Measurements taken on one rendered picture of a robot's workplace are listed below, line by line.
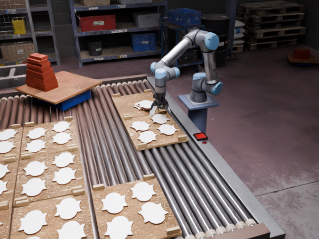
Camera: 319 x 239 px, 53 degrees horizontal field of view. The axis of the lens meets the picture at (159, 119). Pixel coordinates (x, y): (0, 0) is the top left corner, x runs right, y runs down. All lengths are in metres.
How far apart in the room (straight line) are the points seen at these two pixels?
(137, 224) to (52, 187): 0.53
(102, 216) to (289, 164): 2.49
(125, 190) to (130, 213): 0.16
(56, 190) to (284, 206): 2.05
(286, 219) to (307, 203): 0.33
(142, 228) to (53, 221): 0.41
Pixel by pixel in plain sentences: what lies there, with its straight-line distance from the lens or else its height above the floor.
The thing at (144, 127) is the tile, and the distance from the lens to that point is 2.22.
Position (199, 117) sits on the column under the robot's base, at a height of 0.74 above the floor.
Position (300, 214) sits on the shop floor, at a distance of 3.12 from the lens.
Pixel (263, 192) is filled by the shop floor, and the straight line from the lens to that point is 3.23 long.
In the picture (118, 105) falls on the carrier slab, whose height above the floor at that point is 0.94.
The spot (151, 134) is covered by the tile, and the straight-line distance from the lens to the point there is 2.12.
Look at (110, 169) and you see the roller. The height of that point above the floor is 0.92.
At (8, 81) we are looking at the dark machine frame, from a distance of 3.20.
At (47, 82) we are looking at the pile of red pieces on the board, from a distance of 2.70.
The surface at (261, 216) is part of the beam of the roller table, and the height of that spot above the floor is 0.92.
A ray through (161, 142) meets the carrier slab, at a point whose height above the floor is 0.94.
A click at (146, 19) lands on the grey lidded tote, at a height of 0.78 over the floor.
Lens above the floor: 2.04
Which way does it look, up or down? 28 degrees down
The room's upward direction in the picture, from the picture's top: 1 degrees counter-clockwise
